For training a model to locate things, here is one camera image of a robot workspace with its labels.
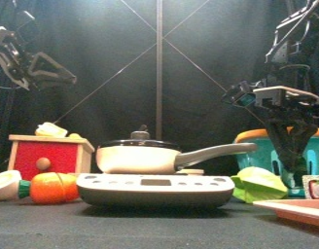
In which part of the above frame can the pink plate white rim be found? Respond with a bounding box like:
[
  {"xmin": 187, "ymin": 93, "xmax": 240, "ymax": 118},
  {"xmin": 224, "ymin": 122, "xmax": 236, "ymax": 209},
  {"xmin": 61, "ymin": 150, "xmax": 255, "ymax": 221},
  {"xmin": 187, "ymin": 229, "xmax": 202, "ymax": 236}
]
[{"xmin": 251, "ymin": 197, "xmax": 319, "ymax": 229}]

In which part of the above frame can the small cream round toy piece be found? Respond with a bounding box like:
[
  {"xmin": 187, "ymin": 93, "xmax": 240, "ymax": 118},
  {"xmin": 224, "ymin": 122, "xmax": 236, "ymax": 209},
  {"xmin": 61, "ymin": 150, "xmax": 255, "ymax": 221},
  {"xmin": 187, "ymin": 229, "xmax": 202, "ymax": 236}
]
[{"xmin": 176, "ymin": 168, "xmax": 206, "ymax": 176}]

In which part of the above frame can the square toy sushi roll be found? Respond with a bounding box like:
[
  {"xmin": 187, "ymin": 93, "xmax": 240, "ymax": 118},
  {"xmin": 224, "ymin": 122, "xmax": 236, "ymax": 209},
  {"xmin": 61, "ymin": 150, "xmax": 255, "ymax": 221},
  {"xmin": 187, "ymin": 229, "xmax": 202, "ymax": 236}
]
[{"xmin": 301, "ymin": 174, "xmax": 319, "ymax": 200}]

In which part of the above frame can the white toy saucepan grey handle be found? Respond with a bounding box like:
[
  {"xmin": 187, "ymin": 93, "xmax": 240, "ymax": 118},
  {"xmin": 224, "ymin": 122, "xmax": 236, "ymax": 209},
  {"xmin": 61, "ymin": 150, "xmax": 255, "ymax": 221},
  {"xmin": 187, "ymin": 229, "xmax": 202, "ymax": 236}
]
[{"xmin": 95, "ymin": 142, "xmax": 258, "ymax": 175}]

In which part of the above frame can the orange toy carrot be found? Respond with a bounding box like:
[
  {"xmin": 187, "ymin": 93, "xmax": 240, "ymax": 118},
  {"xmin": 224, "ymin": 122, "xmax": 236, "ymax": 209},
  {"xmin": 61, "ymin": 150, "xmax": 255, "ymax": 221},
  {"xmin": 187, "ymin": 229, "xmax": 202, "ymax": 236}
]
[{"xmin": 17, "ymin": 171, "xmax": 81, "ymax": 205}]

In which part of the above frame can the grey toy induction cooker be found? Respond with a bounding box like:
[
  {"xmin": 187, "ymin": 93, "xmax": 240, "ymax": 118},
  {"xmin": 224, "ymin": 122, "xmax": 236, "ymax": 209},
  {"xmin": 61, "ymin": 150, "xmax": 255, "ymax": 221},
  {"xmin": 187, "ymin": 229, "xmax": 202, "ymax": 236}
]
[{"xmin": 75, "ymin": 172, "xmax": 236, "ymax": 209}]

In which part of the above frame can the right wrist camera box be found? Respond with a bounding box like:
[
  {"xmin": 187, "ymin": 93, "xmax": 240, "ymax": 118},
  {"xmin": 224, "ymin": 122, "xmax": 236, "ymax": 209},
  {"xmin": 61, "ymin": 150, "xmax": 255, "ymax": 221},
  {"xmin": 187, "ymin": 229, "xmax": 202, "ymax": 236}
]
[{"xmin": 220, "ymin": 80, "xmax": 259, "ymax": 109}]

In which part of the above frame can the teal basket orange rim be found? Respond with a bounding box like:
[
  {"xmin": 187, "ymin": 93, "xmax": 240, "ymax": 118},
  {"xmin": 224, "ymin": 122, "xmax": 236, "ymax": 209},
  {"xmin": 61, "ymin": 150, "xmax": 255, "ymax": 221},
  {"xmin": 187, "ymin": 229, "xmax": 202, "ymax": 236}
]
[{"xmin": 232, "ymin": 127, "xmax": 319, "ymax": 198}]

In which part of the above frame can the vertical metal frame pole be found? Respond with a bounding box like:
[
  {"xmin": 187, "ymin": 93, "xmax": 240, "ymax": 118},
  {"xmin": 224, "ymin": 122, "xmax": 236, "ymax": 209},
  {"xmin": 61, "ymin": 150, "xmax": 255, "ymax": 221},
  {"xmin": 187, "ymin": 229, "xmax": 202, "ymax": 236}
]
[{"xmin": 155, "ymin": 0, "xmax": 164, "ymax": 141}]

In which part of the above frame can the white toy food piece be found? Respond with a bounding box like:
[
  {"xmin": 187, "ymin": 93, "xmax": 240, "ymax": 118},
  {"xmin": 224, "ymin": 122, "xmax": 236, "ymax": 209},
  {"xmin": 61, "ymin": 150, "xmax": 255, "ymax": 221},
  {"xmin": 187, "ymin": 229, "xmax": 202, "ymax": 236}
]
[{"xmin": 0, "ymin": 169, "xmax": 23, "ymax": 201}]

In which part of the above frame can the pale yellow toy food piece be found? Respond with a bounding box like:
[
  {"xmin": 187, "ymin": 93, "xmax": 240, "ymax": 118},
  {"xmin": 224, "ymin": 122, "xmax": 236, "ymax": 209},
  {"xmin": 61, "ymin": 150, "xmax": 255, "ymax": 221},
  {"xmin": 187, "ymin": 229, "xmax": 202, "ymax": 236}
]
[{"xmin": 35, "ymin": 122, "xmax": 69, "ymax": 138}]

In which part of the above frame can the thin diagonal bracing wire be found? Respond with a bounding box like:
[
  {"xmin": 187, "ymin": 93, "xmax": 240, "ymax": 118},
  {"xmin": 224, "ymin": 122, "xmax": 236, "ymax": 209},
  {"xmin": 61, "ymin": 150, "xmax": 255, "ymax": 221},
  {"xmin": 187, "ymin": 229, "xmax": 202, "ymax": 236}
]
[
  {"xmin": 117, "ymin": 0, "xmax": 231, "ymax": 93},
  {"xmin": 52, "ymin": 0, "xmax": 211, "ymax": 125}
]

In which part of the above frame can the green toy cabbage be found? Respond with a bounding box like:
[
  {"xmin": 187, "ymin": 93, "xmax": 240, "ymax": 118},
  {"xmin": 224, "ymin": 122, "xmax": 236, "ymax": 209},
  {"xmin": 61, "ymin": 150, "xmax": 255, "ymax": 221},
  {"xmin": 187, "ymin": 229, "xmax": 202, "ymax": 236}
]
[{"xmin": 230, "ymin": 165, "xmax": 290, "ymax": 205}]

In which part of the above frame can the red wooden drawer box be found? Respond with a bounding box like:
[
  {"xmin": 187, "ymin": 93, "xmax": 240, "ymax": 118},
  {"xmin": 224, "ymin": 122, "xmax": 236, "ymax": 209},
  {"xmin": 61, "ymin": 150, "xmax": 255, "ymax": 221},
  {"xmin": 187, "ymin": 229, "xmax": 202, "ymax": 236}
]
[{"xmin": 6, "ymin": 133, "xmax": 96, "ymax": 179}]

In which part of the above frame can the black saucepan lid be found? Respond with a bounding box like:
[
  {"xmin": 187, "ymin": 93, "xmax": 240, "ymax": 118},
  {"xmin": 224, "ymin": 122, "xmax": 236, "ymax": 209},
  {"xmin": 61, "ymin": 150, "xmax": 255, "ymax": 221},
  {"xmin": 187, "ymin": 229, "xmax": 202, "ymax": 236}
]
[{"xmin": 100, "ymin": 124, "xmax": 183, "ymax": 152}]

